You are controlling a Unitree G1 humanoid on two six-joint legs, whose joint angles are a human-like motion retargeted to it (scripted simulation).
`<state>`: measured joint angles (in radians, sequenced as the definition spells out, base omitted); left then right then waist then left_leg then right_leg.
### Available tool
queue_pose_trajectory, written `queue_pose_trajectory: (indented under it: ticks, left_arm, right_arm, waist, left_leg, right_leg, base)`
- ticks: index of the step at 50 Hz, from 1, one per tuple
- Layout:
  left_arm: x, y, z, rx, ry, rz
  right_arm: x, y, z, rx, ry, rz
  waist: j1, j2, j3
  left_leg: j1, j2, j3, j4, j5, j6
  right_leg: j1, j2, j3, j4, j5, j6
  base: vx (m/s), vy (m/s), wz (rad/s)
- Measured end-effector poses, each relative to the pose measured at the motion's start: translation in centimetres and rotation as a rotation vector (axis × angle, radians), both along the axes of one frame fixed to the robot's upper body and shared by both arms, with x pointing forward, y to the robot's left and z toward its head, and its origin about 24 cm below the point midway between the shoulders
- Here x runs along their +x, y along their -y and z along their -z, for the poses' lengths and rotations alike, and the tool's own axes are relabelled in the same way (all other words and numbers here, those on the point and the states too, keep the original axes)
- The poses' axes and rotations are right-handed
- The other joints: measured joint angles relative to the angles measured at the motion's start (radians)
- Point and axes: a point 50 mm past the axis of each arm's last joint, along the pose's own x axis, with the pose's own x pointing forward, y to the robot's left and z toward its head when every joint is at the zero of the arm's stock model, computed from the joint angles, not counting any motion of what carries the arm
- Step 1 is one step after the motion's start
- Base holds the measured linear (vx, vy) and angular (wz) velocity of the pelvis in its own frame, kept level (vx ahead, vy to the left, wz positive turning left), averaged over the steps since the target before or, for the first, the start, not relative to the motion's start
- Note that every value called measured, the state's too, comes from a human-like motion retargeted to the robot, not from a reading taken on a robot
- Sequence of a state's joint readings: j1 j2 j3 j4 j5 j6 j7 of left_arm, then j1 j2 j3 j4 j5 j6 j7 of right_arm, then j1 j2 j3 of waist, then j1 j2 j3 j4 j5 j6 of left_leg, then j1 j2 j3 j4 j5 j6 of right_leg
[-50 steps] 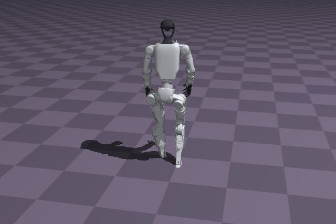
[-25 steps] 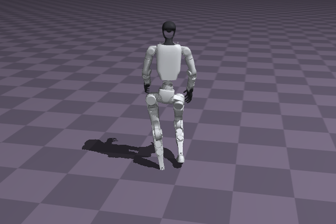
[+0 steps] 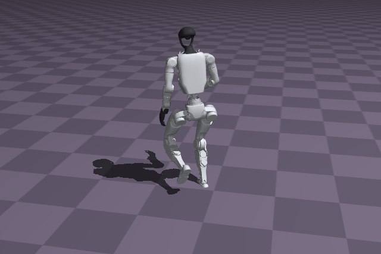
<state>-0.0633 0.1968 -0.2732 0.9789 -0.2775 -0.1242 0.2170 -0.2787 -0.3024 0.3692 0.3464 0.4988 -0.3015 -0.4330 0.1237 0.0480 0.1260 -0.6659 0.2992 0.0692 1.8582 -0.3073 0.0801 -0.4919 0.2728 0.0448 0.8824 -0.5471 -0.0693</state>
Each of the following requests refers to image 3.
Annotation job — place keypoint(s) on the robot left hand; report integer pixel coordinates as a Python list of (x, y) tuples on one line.
[(162, 115)]

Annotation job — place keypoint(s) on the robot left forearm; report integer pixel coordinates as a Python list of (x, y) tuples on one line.
[(166, 100)]

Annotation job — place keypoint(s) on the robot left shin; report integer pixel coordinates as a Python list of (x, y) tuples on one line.
[(173, 153)]

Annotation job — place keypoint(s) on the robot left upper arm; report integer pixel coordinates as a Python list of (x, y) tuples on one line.
[(170, 63)]

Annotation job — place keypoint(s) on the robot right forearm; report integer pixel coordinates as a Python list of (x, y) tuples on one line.
[(207, 84)]

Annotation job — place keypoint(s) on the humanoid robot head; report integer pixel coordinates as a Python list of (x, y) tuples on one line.
[(187, 33)]

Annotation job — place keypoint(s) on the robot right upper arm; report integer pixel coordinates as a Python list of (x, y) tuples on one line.
[(212, 69)]

